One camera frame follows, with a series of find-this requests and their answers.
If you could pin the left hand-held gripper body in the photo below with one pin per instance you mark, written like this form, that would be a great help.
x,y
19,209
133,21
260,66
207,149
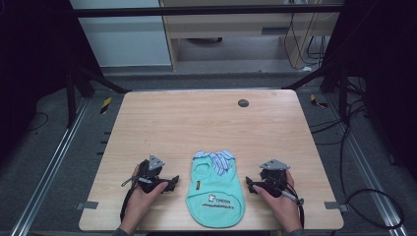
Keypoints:
x,y
151,173

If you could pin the light wooden desk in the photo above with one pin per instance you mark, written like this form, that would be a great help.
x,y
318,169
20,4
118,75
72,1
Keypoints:
x,y
229,24

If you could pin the teal pet shirt striped collar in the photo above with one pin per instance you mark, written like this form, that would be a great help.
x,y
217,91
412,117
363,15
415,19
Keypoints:
x,y
214,200

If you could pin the person's right hand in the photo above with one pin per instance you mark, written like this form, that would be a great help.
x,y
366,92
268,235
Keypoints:
x,y
282,209

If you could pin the grey metal table bracket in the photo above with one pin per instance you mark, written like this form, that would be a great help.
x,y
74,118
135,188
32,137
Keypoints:
x,y
335,206
87,205

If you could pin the grey round table grommet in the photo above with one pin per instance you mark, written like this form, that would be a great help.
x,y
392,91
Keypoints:
x,y
243,103

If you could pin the white cabinet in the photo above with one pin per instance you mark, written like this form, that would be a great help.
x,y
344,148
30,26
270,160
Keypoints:
x,y
124,39

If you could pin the black metal stand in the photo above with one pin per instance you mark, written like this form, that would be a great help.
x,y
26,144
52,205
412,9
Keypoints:
x,y
71,98
343,95

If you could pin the black horizontal frame bar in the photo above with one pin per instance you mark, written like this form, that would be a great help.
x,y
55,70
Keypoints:
x,y
196,11

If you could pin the black curtain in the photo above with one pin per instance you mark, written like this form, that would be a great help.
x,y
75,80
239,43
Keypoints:
x,y
387,65
29,65

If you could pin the person's left hand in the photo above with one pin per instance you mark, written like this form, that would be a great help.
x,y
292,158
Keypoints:
x,y
141,205

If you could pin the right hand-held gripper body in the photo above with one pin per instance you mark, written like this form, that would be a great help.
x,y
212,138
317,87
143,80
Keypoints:
x,y
273,177

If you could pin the aluminium floor rail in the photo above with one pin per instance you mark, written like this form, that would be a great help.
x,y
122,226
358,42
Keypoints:
x,y
370,170
49,167

